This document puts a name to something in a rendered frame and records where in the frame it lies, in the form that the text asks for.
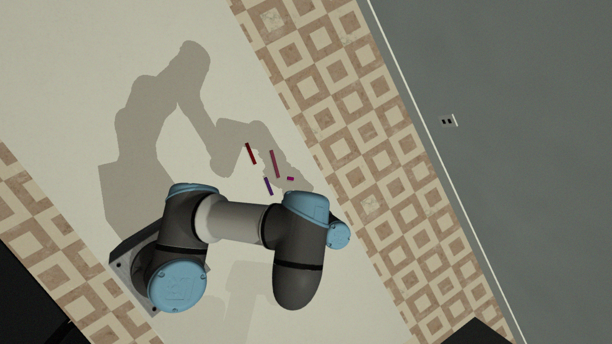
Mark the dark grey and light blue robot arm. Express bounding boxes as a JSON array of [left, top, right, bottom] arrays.
[[131, 183, 351, 313]]

